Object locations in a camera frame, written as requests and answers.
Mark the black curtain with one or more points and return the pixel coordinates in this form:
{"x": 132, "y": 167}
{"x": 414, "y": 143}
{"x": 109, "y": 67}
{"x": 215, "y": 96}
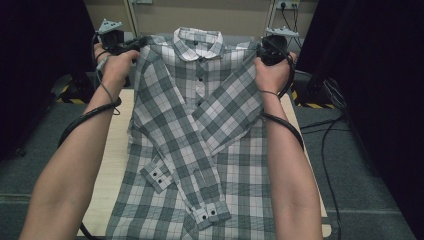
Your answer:
{"x": 40, "y": 66}
{"x": 383, "y": 100}

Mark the beige wooden desk frame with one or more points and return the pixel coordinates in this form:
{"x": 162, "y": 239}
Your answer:
{"x": 233, "y": 16}

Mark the thin dark wristband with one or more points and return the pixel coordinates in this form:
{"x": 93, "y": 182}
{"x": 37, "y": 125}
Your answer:
{"x": 269, "y": 92}

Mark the person's left hand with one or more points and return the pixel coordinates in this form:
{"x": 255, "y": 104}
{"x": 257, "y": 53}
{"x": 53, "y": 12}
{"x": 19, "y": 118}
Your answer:
{"x": 115, "y": 70}

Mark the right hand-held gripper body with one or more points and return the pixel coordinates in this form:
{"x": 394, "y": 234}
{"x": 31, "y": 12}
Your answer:
{"x": 275, "y": 48}

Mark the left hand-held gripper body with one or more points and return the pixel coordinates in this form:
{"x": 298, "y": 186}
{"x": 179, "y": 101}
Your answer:
{"x": 113, "y": 38}

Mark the white power strip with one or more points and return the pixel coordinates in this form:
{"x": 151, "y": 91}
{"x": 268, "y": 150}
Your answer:
{"x": 287, "y": 4}

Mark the grey tape mark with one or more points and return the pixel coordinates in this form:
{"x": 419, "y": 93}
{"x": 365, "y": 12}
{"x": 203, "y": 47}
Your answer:
{"x": 326, "y": 220}

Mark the person's right hand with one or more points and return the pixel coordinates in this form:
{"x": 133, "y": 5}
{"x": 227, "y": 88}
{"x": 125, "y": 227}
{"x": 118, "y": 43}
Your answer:
{"x": 271, "y": 76}

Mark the black stand base striped tape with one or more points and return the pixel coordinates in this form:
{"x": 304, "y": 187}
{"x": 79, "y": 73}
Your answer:
{"x": 313, "y": 96}
{"x": 76, "y": 90}

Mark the grey white plaid shirt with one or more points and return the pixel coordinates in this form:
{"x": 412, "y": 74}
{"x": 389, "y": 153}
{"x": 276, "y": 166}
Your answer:
{"x": 193, "y": 133}

